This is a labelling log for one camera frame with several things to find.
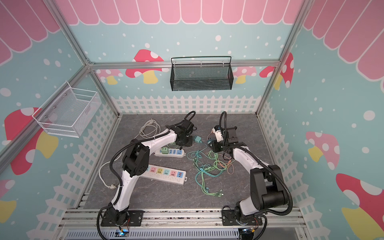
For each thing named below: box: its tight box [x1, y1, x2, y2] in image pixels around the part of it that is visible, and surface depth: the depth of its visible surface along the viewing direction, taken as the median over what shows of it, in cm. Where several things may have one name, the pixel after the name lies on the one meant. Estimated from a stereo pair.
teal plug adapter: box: [193, 135, 203, 143], surface depth 105 cm
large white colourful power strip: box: [139, 164, 188, 186], surface depth 87 cm
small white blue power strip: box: [154, 147, 186, 158], surface depth 97 cm
